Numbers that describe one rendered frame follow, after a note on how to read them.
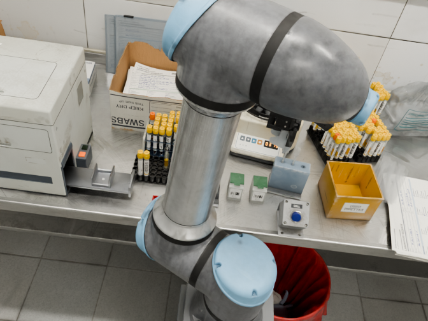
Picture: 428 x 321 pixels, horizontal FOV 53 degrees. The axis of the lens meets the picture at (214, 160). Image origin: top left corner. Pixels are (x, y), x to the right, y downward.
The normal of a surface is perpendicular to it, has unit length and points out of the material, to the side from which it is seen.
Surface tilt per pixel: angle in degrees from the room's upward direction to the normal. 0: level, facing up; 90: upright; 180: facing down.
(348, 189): 0
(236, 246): 11
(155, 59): 87
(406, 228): 1
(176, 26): 70
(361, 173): 90
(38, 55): 0
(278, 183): 90
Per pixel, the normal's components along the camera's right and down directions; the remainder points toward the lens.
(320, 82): 0.24, 0.41
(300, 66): 0.00, 0.22
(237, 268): 0.25, -0.58
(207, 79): -0.35, 0.59
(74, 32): -0.07, 0.71
